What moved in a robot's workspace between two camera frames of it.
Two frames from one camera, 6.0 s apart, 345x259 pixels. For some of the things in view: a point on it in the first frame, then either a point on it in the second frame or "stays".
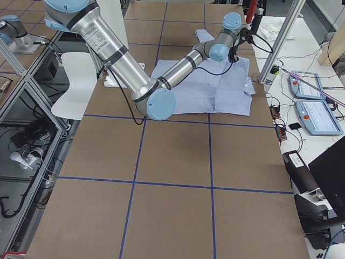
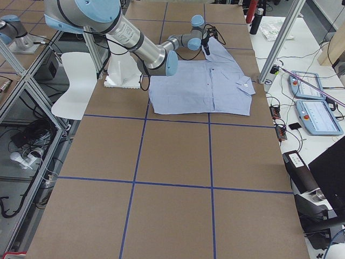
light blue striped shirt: (218, 87) stays
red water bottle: (252, 9) stays
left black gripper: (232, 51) to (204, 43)
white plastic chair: (81, 69) stays
